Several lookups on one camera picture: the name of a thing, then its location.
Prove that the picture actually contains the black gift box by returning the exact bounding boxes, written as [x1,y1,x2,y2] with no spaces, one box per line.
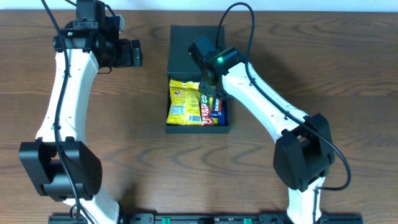
[165,25,230,134]

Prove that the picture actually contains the purple Dairy Milk bar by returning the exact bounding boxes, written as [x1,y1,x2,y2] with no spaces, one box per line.
[210,98,223,118]

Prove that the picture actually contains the yellow snack bag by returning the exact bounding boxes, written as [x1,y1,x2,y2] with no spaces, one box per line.
[167,79,201,126]

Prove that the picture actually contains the small blue Eclipse pack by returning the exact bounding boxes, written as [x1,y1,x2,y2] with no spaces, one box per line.
[218,106,226,126]

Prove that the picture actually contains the red green KitKat bar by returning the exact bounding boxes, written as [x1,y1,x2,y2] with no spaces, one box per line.
[200,94,214,126]

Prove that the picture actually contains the yellow plastic jar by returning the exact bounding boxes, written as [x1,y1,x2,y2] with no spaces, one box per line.
[210,96,220,125]

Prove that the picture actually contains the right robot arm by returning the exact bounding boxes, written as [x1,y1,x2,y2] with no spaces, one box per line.
[188,35,335,223]

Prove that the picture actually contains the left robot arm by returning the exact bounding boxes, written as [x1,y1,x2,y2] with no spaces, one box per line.
[19,14,142,223]

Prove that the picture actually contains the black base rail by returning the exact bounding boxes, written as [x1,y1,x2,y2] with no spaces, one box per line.
[47,212,364,224]

